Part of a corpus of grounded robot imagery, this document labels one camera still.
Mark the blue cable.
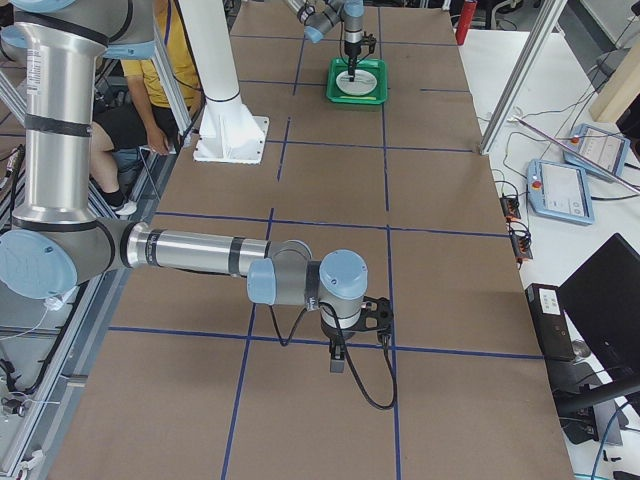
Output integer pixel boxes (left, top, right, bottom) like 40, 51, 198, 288
589, 394, 640, 480

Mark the person in yellow shirt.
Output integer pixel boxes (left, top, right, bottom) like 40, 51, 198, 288
90, 1, 201, 216

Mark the far blue teach pendant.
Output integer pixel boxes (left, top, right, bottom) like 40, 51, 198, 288
567, 123, 630, 177

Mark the black monitor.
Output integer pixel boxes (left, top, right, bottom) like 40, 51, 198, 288
556, 233, 639, 416

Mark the orange black adapter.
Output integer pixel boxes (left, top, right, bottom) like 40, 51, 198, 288
509, 230, 533, 263
499, 195, 521, 221

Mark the wooden board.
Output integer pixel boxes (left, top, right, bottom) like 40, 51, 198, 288
590, 41, 640, 123

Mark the white fork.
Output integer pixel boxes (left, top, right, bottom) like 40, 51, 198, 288
341, 76, 375, 85

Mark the black box computer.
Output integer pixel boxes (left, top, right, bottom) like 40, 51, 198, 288
525, 283, 575, 362

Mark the green plastic tray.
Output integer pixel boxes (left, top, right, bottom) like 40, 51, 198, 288
326, 57, 388, 105

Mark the near blue teach pendant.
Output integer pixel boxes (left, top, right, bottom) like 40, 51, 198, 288
527, 159, 595, 225

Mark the blue teach pendant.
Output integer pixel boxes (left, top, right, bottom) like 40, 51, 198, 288
567, 123, 630, 177
527, 159, 595, 225

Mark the metal rod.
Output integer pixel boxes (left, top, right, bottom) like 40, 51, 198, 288
507, 116, 640, 196

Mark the red fire extinguisher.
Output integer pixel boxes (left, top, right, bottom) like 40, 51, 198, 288
455, 0, 477, 46

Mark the white plate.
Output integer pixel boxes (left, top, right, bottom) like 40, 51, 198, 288
335, 69, 378, 97

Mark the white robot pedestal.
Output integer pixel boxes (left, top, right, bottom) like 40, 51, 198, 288
179, 0, 269, 164

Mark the orange black adapter upper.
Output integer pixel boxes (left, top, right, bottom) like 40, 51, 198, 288
499, 195, 521, 221

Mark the orange black adapter lower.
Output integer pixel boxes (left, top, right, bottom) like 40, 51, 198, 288
509, 230, 533, 263

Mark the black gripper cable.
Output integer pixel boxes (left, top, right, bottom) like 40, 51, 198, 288
268, 302, 399, 411

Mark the person's hand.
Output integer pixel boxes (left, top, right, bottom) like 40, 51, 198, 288
147, 128, 170, 155

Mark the aluminium side frame rail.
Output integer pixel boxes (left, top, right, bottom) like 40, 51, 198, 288
1, 270, 130, 479

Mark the aluminium frame post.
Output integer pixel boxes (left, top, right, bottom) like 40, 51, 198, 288
479, 0, 568, 155

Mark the black gripper camera mount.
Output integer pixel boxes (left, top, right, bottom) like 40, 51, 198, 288
360, 296, 394, 346

